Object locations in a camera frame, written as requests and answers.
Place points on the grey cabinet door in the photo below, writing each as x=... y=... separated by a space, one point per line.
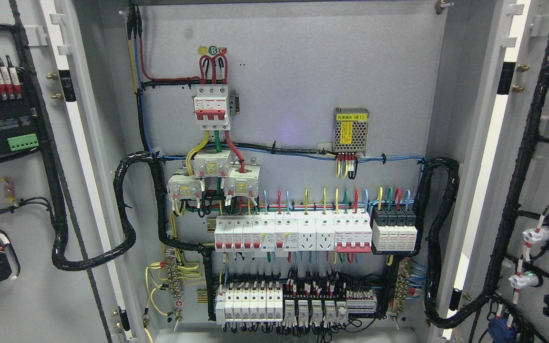
x=491 y=114
x=84 y=81

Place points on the white current transformers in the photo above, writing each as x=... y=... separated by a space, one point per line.
x=208 y=167

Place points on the white socket breaker row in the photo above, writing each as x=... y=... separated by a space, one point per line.
x=294 y=231

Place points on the red main circuit breaker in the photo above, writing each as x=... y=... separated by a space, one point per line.
x=214 y=105

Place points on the metal mesh power supply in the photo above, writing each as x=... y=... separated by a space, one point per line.
x=350 y=129

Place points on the black white surge protector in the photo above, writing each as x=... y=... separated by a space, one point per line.
x=394 y=231

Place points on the white lower breaker row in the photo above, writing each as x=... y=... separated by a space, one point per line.
x=249 y=303

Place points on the relay terminal row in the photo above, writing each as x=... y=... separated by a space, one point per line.
x=322 y=303

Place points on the brass ground bar left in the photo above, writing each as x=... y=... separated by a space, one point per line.
x=173 y=267

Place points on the brass ground bar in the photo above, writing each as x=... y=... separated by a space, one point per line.
x=401 y=287
x=173 y=267

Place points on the brass ground bar right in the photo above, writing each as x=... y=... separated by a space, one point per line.
x=401 y=287

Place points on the black digital power meter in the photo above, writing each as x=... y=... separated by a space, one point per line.
x=18 y=130

